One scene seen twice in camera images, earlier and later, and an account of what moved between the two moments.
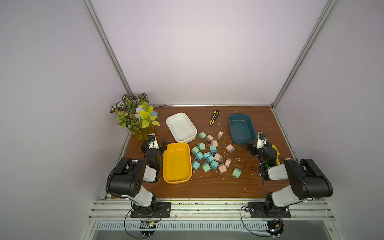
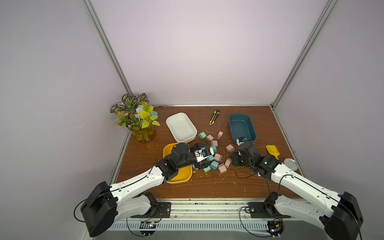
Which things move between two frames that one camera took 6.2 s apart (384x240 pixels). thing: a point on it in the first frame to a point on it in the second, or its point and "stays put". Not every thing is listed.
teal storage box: x=242 y=128 stays put
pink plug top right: x=220 y=135 stays put
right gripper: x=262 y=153 to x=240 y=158
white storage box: x=181 y=128 stays put
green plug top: x=202 y=135 stays put
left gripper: x=161 y=150 to x=197 y=165
